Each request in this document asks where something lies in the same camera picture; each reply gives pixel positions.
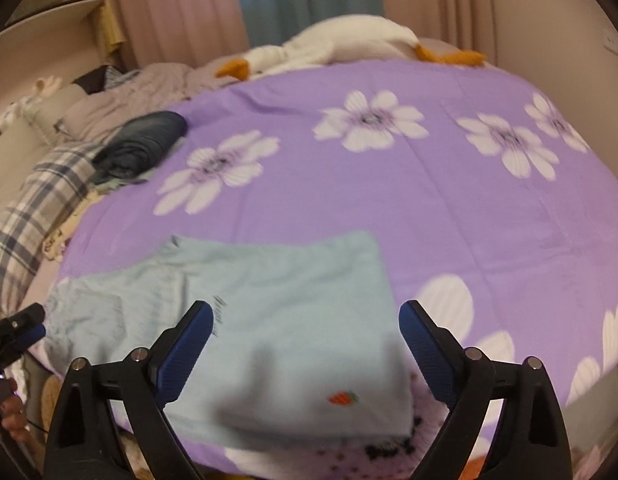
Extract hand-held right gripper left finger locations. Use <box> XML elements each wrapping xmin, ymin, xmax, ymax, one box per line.
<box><xmin>43</xmin><ymin>300</ymin><xmax>215</xmax><ymax>480</ymax></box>

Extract beige rabbit plush toy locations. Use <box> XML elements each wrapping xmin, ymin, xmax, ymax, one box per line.
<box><xmin>32</xmin><ymin>76</ymin><xmax>62</xmax><ymax>98</ymax></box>

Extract grey quilt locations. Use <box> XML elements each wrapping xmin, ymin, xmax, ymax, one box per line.
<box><xmin>59</xmin><ymin>62</ymin><xmax>255</xmax><ymax>141</ymax></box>

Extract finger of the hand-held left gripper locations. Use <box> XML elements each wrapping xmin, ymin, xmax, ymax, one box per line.
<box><xmin>6</xmin><ymin>303</ymin><xmax>45</xmax><ymax>331</ymax></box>
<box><xmin>2</xmin><ymin>325</ymin><xmax>47</xmax><ymax>361</ymax></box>

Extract dark clothes pile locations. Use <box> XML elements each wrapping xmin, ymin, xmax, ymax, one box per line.
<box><xmin>72</xmin><ymin>64</ymin><xmax>140</xmax><ymax>93</ymax></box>

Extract folded dark blue jeans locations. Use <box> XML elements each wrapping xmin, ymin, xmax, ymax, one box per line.
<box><xmin>92</xmin><ymin>111</ymin><xmax>189</xmax><ymax>181</ymax></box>

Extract folded green cloth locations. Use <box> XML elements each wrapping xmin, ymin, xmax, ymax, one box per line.
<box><xmin>92</xmin><ymin>150</ymin><xmax>185</xmax><ymax>191</ymax></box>

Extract cartoon printed bed sheet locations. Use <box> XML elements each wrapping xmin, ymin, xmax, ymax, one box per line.
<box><xmin>9</xmin><ymin>195</ymin><xmax>145</xmax><ymax>480</ymax></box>

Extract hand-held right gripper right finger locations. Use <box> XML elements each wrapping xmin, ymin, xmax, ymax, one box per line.
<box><xmin>398</xmin><ymin>300</ymin><xmax>574</xmax><ymax>480</ymax></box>

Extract beige padded headboard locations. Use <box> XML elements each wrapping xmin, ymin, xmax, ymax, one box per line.
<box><xmin>0</xmin><ymin>120</ymin><xmax>45</xmax><ymax>221</ymax></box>

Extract light blue strawberry pants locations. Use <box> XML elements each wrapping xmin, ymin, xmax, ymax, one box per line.
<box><xmin>42</xmin><ymin>231</ymin><xmax>415</xmax><ymax>451</ymax></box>

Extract white goose plush toy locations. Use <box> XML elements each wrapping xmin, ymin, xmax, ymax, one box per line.
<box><xmin>214</xmin><ymin>14</ymin><xmax>487</xmax><ymax>81</ymax></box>

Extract yellow hanging cloth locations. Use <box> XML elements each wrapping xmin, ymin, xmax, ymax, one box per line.
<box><xmin>100</xmin><ymin>7</ymin><xmax>126</xmax><ymax>56</ymax></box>

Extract plaid pillow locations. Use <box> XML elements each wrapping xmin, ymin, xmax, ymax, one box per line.
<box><xmin>0</xmin><ymin>141</ymin><xmax>107</xmax><ymax>311</ymax></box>

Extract purple floral blanket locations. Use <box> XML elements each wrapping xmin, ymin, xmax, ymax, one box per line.
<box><xmin>19</xmin><ymin>57</ymin><xmax>618</xmax><ymax>480</ymax></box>

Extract person's left hand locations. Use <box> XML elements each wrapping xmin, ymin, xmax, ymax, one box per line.
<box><xmin>0</xmin><ymin>379</ymin><xmax>32</xmax><ymax>443</ymax></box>

